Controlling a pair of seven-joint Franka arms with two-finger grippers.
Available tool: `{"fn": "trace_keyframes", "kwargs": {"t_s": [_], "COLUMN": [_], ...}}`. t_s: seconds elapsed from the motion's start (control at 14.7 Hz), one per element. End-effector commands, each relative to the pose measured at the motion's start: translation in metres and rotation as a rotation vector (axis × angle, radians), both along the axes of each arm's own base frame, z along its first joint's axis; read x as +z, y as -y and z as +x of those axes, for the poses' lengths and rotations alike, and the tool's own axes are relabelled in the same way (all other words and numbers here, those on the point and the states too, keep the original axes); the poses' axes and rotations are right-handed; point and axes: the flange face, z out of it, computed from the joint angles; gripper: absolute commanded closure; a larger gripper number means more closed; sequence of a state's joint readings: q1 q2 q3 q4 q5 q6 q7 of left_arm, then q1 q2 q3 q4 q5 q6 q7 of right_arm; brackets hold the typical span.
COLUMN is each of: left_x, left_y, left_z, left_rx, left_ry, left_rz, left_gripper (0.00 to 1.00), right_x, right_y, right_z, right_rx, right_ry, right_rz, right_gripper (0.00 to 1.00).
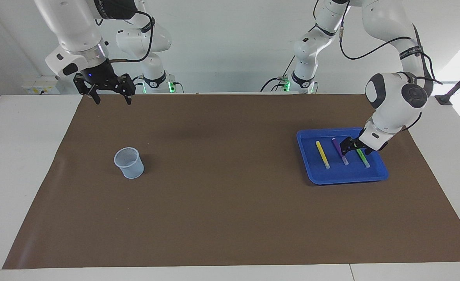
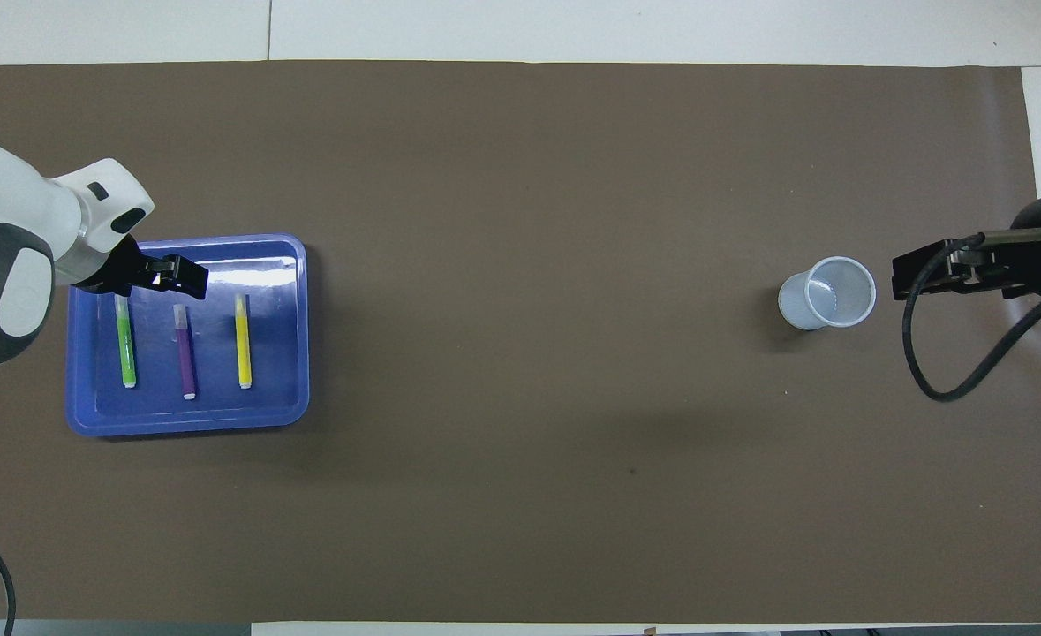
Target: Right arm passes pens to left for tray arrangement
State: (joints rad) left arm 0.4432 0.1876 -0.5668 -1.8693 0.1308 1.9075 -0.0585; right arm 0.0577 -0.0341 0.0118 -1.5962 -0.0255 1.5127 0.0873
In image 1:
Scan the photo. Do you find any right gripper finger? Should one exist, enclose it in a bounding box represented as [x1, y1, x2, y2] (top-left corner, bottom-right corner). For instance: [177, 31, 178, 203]
[115, 73, 137, 105]
[74, 75, 101, 105]

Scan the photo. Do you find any green pen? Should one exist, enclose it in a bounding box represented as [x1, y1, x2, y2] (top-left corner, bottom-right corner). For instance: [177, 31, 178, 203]
[354, 144, 371, 169]

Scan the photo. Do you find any purple pen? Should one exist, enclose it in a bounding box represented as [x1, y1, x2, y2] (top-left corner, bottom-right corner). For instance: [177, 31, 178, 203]
[331, 138, 350, 166]

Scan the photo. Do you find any yellow pen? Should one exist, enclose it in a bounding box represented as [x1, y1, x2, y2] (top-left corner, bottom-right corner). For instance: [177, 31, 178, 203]
[316, 140, 330, 169]

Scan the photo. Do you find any blue plastic tray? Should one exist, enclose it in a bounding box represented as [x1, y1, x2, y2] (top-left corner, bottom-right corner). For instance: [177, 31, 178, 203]
[296, 127, 389, 185]

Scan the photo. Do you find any translucent mesh pen cup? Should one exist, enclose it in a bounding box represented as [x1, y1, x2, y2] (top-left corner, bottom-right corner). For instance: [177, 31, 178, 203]
[114, 147, 145, 180]

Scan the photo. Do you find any black clamp stand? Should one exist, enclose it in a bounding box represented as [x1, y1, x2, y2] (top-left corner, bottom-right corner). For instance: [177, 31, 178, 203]
[435, 62, 460, 107]

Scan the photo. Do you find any brown table mat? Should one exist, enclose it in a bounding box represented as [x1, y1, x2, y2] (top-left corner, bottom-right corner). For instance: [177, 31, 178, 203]
[2, 93, 460, 270]

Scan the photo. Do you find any white wall socket box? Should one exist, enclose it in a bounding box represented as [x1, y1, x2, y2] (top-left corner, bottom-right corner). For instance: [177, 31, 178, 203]
[22, 75, 61, 95]

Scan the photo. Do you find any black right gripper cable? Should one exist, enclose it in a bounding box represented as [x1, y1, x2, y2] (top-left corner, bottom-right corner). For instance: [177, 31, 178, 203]
[95, 10, 154, 63]

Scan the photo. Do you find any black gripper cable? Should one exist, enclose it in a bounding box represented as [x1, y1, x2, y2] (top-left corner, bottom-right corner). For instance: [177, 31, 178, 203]
[95, 10, 154, 63]
[338, 0, 444, 85]

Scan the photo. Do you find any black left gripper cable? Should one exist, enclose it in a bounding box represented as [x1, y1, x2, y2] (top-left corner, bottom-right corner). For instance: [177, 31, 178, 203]
[338, 0, 444, 85]

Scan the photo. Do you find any black left base cable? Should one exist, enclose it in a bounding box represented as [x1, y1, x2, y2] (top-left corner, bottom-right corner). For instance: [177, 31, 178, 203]
[260, 59, 297, 92]

